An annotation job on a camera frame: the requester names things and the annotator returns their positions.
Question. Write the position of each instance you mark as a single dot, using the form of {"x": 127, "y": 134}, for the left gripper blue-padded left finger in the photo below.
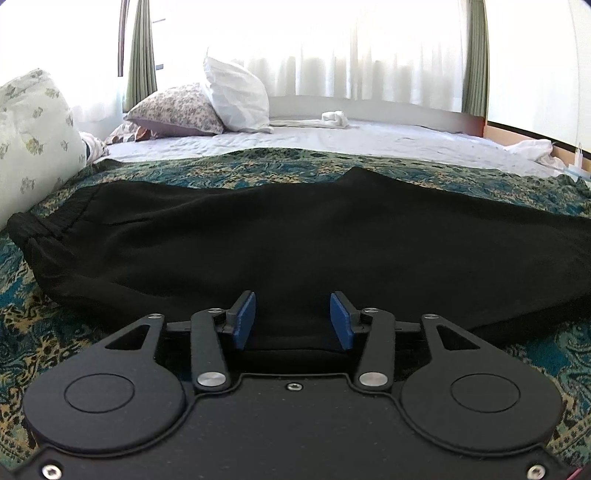
{"x": 237, "y": 321}

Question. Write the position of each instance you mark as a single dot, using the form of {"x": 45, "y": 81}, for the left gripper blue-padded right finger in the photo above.
{"x": 347, "y": 321}

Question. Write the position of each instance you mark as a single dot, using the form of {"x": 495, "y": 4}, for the black pants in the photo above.
{"x": 123, "y": 249}

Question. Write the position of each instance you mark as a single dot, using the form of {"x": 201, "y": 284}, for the teal paisley bedspread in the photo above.
{"x": 36, "y": 333}

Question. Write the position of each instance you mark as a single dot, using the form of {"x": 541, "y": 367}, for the small white crumpled cloth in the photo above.
{"x": 335, "y": 119}

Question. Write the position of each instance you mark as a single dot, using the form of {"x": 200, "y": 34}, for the purple floral pillow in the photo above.
{"x": 177, "y": 112}

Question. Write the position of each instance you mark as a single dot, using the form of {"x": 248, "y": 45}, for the white bed sheet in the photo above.
{"x": 361, "y": 138}

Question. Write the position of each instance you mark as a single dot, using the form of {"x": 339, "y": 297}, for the plain white pillow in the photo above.
{"x": 238, "y": 97}

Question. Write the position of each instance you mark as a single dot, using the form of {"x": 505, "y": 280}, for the patterned cloth beside pillow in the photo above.
{"x": 126, "y": 132}

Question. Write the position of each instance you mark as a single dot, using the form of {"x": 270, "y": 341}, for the green curtain left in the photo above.
{"x": 141, "y": 72}

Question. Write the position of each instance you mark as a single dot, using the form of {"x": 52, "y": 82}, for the green curtain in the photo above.
{"x": 141, "y": 72}
{"x": 475, "y": 98}

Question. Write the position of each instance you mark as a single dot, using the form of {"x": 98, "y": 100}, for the green curtain right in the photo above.
{"x": 475, "y": 98}

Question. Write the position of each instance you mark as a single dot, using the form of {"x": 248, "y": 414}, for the white crumpled garment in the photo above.
{"x": 539, "y": 151}

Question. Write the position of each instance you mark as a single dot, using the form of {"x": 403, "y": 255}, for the white floral pillow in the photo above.
{"x": 40, "y": 147}

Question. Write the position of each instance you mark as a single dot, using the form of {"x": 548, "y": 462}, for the white sheer curtain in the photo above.
{"x": 411, "y": 52}

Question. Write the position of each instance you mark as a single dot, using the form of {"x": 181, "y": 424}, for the light blue small container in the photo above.
{"x": 575, "y": 169}

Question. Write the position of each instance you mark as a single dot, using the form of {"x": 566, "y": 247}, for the wooden bed frame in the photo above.
{"x": 399, "y": 113}

